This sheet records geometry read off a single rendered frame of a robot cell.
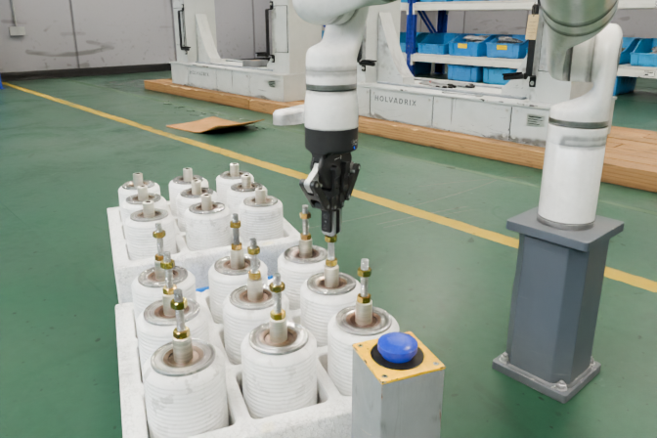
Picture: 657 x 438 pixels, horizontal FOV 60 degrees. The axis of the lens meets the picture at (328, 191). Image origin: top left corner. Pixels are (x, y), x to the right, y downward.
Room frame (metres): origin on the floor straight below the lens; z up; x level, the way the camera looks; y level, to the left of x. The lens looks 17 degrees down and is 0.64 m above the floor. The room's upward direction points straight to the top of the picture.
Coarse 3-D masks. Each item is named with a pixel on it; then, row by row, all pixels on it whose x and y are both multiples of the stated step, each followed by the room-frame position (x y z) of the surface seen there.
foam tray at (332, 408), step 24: (120, 312) 0.82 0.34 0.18; (120, 336) 0.75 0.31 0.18; (216, 336) 0.75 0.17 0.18; (120, 360) 0.69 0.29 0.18; (120, 384) 0.64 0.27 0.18; (240, 384) 0.66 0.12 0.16; (144, 408) 0.59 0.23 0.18; (240, 408) 0.59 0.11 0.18; (312, 408) 0.59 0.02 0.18; (336, 408) 0.59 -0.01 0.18; (144, 432) 0.54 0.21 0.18; (216, 432) 0.54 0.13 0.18; (240, 432) 0.54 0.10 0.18; (264, 432) 0.55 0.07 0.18; (288, 432) 0.55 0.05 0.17; (312, 432) 0.56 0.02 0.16; (336, 432) 0.58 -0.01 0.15
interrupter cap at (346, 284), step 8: (312, 280) 0.79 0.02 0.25; (320, 280) 0.79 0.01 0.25; (344, 280) 0.79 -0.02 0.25; (352, 280) 0.79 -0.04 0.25; (312, 288) 0.76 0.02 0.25; (320, 288) 0.76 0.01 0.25; (328, 288) 0.76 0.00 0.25; (336, 288) 0.76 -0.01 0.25; (344, 288) 0.76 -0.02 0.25; (352, 288) 0.76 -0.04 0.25
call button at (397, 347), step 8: (384, 336) 0.51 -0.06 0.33; (392, 336) 0.51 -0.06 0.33; (400, 336) 0.51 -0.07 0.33; (408, 336) 0.51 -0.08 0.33; (384, 344) 0.49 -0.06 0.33; (392, 344) 0.49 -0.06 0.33; (400, 344) 0.49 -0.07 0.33; (408, 344) 0.49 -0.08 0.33; (416, 344) 0.49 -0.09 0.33; (384, 352) 0.48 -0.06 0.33; (392, 352) 0.48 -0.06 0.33; (400, 352) 0.48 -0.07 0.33; (408, 352) 0.48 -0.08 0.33; (416, 352) 0.49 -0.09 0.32; (392, 360) 0.48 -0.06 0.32; (400, 360) 0.48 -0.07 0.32; (408, 360) 0.48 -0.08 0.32
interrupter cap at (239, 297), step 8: (240, 288) 0.76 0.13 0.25; (264, 288) 0.76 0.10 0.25; (232, 296) 0.74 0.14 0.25; (240, 296) 0.74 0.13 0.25; (264, 296) 0.74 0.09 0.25; (272, 296) 0.74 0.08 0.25; (232, 304) 0.72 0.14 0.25; (240, 304) 0.71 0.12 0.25; (248, 304) 0.71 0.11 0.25; (256, 304) 0.71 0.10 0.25; (264, 304) 0.71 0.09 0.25; (272, 304) 0.71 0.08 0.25
